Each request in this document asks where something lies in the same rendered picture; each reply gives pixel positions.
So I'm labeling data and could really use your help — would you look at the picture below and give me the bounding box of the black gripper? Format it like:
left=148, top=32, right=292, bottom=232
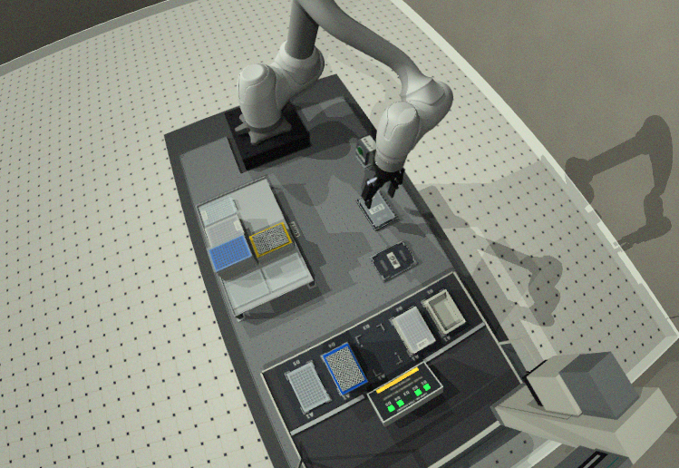
left=361, top=165, right=405, bottom=209

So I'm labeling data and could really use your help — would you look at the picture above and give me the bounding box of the white ready key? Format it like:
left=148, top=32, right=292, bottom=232
left=355, top=135, right=377, bottom=168

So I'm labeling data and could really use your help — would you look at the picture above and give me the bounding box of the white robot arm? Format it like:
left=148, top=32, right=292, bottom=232
left=235, top=0, right=453, bottom=172

